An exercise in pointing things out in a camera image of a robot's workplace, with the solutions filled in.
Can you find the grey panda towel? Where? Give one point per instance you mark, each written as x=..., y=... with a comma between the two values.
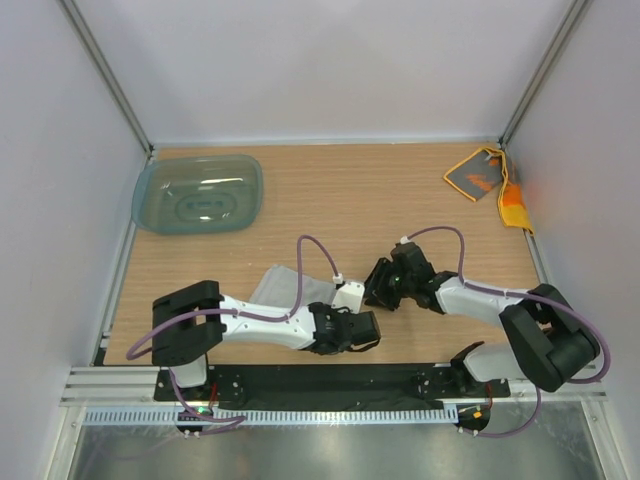
x=279, y=285

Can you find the grey orange towel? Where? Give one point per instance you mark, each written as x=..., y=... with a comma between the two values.
x=488, y=169

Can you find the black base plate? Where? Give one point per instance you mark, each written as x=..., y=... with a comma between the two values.
x=422, y=380

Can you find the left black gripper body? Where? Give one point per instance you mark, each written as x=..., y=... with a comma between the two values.
x=341, y=310

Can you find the teal plastic container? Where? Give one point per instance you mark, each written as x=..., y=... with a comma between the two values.
x=198, y=195

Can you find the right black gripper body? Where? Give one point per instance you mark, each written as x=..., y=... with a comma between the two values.
x=388, y=285

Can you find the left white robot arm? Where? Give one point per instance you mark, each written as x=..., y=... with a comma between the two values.
x=190, y=322

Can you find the white slotted cable duct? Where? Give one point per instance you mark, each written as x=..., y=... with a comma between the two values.
x=176, y=416

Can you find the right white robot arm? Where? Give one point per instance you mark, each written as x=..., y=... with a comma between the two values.
x=547, y=343

